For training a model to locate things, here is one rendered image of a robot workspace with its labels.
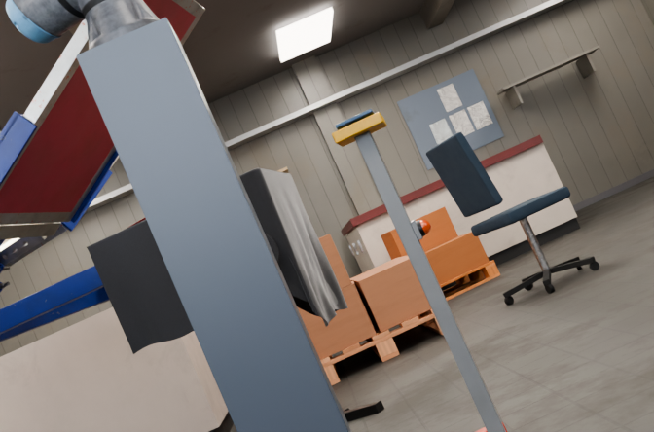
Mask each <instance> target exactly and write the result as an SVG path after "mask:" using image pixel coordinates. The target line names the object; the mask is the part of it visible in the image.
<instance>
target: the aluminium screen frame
mask: <svg viewBox="0 0 654 432"><path fill-rule="evenodd" d="M172 1H174V2H175V3H177V4H178V5H179V6H181V7H182V8H183V9H185V10H186V11H188V12H189V13H190V14H192V15H193V16H195V17H196V18H195V19H194V21H193V23H192V24H191V26H190V27H189V29H188V30H187V32H186V34H185V35H184V37H183V38H182V40H181V41H180V42H181V45H182V46H183V45H184V43H185V41H186V40H187V38H188V37H189V35H190V34H191V32H192V31H193V29H194V27H195V26H196V24H197V23H198V21H199V20H200V17H201V16H202V14H203V13H204V11H205V8H204V7H203V6H201V5H200V4H199V3H198V2H196V1H195V0H172ZM88 50H89V38H88V26H87V22H86V20H85V19H84V20H83V21H82V23H81V24H80V26H79V27H78V29H77V31H76V32H75V34H74V35H73V37H72V38H71V40H70V42H69V43H68V45H67V46H66V48H65V50H64V51H63V53H62V54H61V56H60V58H59V59H58V61H57V62H56V64H55V65H54V68H53V69H52V71H51V72H50V74H49V76H48V77H47V79H46V80H45V82H44V84H43V85H42V87H40V89H39V90H38V92H37V94H36V95H35V97H34V98H33V100H32V102H31V103H30V105H29V106H28V108H27V109H26V111H25V113H24V114H23V116H24V117H25V118H26V119H27V120H28V121H30V122H31V123H33V124H34V125H36V126H37V128H36V130H35V131H34V133H33V135H32V136H31V138H30V139H29V141H28V142H27V144H26V146H25V147H24V149H23V150H22V152H21V154H20V155H19V157H18V159H17V160H16V162H15V164H14V165H13V167H12V168H11V170H10V172H9V173H8V175H7V176H6V178H5V179H4V181H3V183H2V184H1V186H0V190H1V189H2V187H3V185H4V184H5V182H6V181H7V179H8V177H9V176H10V174H11V173H12V171H13V170H14V168H15V166H16V165H17V163H18V161H19V159H20V158H21V156H22V155H23V153H24V152H25V150H26V148H27V147H28V145H29V144H30V142H31V141H32V139H33V137H34V136H35V134H36V133H37V131H38V129H39V128H40V126H41V125H42V123H43V122H44V120H45V119H46V118H47V116H48V115H49V113H50V111H51V110H52V108H53V107H54V105H55V103H56V101H57V100H58V98H59V97H60V95H61V93H62V92H63V90H64V89H65V87H66V86H67V84H68V82H69V81H70V79H71V78H72V76H73V74H74V73H75V71H76V70H77V68H78V67H79V65H80V64H79V61H78V59H77V57H76V56H77V54H81V53H83V52H85V51H88ZM115 151H116V148H115V145H114V146H113V148H112V149H111V151H110V153H109V154H108V156H107V157H106V159H105V160H104V162H103V163H102V165H101V167H100V168H99V170H98V171H97V172H96V173H95V175H94V177H93V178H92V180H91V182H90V183H89V185H88V187H87V188H86V190H85V191H84V193H83V194H82V196H81V197H80V199H79V201H78V202H77V204H76V205H75V207H74V208H73V210H72V212H43V213H0V225H14V224H37V223H58V222H70V221H71V219H72V218H73V216H74V215H75V213H76V212H77V210H78V208H79V207H80V205H81V204H82V202H83V201H84V199H85V197H86V196H87V194H88V193H89V191H90V190H91V188H92V186H93V184H94V183H95V181H96V180H97V178H98V177H99V175H100V173H101V172H102V170H103V169H104V167H105V166H106V164H107V163H108V162H109V160H110V159H111V157H112V156H113V154H114V153H115Z"/></svg>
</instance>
